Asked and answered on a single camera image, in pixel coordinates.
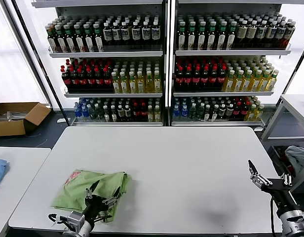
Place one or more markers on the red cloth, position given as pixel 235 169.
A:
pixel 289 168

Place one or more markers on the green tinted water bottle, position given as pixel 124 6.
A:
pixel 200 112
pixel 193 112
pixel 92 113
pixel 99 113

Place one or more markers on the white paper scrap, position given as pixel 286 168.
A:
pixel 61 120

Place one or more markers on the grey frame side table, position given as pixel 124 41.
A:
pixel 296 100

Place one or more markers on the grey metal shelf rack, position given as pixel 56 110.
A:
pixel 228 52
pixel 105 54

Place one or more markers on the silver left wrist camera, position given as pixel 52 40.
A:
pixel 75 219

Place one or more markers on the dark bottle cream label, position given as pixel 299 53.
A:
pixel 251 33
pixel 241 33

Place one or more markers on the black window frame post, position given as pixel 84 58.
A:
pixel 45 71

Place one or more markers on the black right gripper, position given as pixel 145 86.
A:
pixel 281 197

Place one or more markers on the blue drink bottle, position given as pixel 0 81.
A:
pixel 85 111
pixel 176 111
pixel 184 111
pixel 77 111

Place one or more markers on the brown cardboard box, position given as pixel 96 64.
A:
pixel 9 128

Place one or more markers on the dark bottle green cap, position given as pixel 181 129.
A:
pixel 231 37
pixel 212 37
pixel 221 37
pixel 61 40
pixel 89 40
pixel 79 40
pixel 191 37
pixel 52 40
pixel 201 37
pixel 70 40
pixel 181 37
pixel 99 39

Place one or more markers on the grey window frame post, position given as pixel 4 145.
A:
pixel 24 49

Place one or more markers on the clear plastic packaging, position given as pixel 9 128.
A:
pixel 15 115

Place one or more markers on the cola bottle red cap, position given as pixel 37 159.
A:
pixel 66 80
pixel 74 80
pixel 204 79
pixel 179 79
pixel 188 79
pixel 91 80
pixel 196 79
pixel 213 79
pixel 83 80
pixel 143 112
pixel 99 80
pixel 237 111
pixel 136 112
pixel 107 80
pixel 221 79
pixel 244 111

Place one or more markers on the light green polo shirt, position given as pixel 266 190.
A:
pixel 73 195

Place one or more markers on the small dark bottle white cap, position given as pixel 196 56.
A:
pixel 128 113
pixel 121 113
pixel 207 113
pixel 215 113
pixel 230 113
pixel 222 113
pixel 106 114
pixel 114 114

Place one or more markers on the grey white cloth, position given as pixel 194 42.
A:
pixel 298 155

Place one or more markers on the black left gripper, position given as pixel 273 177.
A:
pixel 96 208

